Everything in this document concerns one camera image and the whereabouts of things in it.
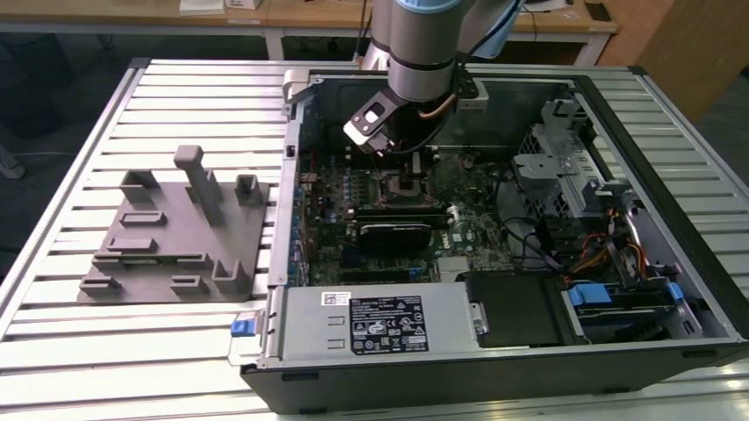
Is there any green motherboard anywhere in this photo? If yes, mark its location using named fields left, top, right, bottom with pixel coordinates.
left=296, top=146, right=520, bottom=286

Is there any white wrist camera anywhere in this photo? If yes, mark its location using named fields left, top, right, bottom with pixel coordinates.
left=342, top=90, right=394, bottom=155

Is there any silver power supply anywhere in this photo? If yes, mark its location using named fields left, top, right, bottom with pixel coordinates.
left=273, top=282, right=489, bottom=364

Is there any black cable bundle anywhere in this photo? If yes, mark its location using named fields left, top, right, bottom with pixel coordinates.
left=494, top=210, right=581, bottom=273

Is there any black plastic cover panel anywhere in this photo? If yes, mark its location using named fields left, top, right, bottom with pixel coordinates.
left=466, top=270, right=579, bottom=348

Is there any black office chair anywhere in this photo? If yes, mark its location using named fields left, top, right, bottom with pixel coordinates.
left=0, top=32, right=75, bottom=141

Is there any grey chair base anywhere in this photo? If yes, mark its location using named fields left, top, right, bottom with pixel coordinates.
left=0, top=144, right=26, bottom=180

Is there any silver chipset heatsink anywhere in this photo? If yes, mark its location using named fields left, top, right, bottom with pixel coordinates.
left=437, top=256, right=470, bottom=281

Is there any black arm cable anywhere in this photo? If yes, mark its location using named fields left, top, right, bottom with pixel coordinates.
left=354, top=0, right=517, bottom=122

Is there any grey case corner handle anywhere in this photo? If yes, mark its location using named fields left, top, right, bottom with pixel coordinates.
left=281, top=68, right=325, bottom=118

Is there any wooden desk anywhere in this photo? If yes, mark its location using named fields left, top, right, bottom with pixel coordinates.
left=0, top=0, right=623, bottom=67

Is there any wooden cabinet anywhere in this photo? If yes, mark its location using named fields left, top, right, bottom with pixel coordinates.
left=596, top=0, right=749, bottom=124

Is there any small black graphics card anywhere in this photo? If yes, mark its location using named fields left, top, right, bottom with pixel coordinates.
left=356, top=222, right=436, bottom=254

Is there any silver metal drive cage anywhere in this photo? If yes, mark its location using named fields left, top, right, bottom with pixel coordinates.
left=509, top=98, right=617, bottom=220

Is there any blue disk carrier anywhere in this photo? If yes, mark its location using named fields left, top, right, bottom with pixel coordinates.
left=565, top=283, right=615, bottom=308

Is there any black PC case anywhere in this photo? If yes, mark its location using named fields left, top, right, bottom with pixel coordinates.
left=238, top=64, right=749, bottom=416

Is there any CPU socket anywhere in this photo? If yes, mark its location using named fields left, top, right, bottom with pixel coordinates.
left=377, top=169, right=444, bottom=207

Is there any metal disk bay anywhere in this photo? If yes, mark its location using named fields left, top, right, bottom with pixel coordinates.
left=560, top=278, right=707, bottom=346

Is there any silver power supply handle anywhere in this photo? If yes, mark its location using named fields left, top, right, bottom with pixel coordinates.
left=225, top=306, right=278, bottom=368

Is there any white paper box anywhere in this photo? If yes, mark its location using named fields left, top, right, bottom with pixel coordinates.
left=178, top=0, right=227, bottom=17

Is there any orange yellow wire bundle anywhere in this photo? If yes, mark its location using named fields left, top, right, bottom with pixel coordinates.
left=576, top=232, right=649, bottom=282

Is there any grey parts rack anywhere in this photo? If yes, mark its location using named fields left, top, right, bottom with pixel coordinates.
left=75, top=144, right=278, bottom=307

